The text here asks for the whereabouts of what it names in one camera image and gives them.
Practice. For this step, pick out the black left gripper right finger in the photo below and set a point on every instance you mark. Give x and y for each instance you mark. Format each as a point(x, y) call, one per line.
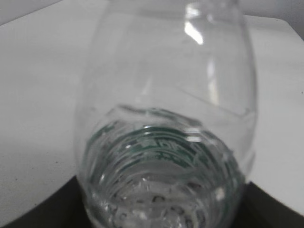
point(260, 210)

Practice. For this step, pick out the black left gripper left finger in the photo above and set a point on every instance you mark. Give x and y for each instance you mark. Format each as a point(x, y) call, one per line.
point(63, 209)

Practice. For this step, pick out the clear green-label water bottle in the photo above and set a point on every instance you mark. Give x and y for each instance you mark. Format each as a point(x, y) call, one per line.
point(166, 115)

